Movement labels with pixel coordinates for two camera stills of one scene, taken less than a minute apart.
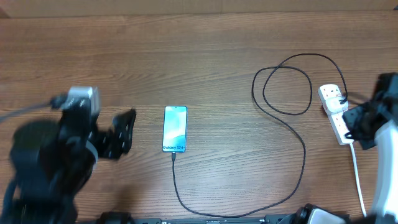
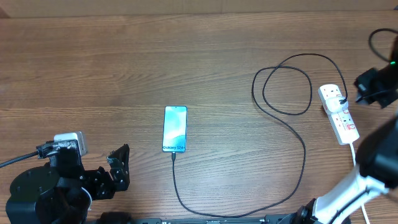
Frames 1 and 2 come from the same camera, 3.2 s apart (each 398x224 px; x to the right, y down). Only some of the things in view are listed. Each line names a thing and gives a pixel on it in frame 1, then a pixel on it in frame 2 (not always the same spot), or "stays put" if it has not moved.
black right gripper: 348,116 -> 363,91
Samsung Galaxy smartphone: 175,129 stays put
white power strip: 339,126 stays put
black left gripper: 119,136 -> 106,187
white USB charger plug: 334,105 stays put
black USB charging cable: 263,104 stays put
